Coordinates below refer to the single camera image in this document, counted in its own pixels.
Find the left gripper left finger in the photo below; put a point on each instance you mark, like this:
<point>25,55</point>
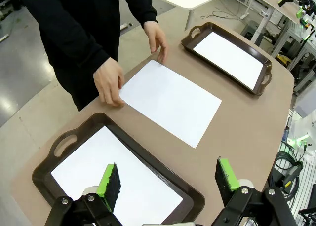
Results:
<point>108,186</point>

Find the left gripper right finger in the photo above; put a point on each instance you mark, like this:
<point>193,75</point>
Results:
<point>227,181</point>

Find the white A4 paper sheets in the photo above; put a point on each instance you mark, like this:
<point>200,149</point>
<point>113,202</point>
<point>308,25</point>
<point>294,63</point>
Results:
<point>229,60</point>
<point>86,161</point>

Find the white A4 paper stack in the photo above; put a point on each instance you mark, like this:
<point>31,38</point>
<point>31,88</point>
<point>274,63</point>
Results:
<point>170,100</point>

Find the person's right forearm black sleeve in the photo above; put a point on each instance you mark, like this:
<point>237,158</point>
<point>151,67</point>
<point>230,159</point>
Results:
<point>74,38</point>

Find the person's left forearm black sleeve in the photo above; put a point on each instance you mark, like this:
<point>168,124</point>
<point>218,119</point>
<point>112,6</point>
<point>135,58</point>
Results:
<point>140,6</point>

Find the person's right hand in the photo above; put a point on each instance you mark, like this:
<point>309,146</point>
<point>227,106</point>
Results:
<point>108,83</point>

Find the person's left hand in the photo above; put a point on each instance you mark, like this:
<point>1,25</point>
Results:
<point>156,36</point>

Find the brown-top desk white legs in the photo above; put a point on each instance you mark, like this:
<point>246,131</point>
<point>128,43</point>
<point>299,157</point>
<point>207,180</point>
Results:
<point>274,1</point>

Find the person in black sweater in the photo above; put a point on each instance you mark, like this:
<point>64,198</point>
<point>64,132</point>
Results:
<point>74,26</point>

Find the aluminium profile frame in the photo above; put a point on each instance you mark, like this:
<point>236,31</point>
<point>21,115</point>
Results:
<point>296,53</point>

